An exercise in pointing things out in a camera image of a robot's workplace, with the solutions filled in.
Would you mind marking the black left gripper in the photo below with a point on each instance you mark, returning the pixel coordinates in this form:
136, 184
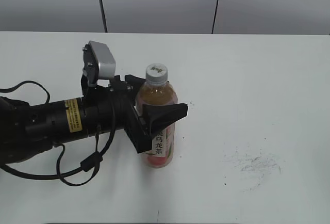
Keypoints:
112, 108

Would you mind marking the peach oolong tea bottle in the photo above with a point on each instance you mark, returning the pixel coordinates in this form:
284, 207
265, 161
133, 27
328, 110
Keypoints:
163, 144

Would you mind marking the white bottle cap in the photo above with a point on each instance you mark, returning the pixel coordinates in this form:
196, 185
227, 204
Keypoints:
156, 74

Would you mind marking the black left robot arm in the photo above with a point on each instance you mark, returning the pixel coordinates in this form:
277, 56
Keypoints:
30, 130

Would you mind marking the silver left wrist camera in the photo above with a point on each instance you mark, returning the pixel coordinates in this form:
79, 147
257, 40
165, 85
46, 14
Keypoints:
99, 63

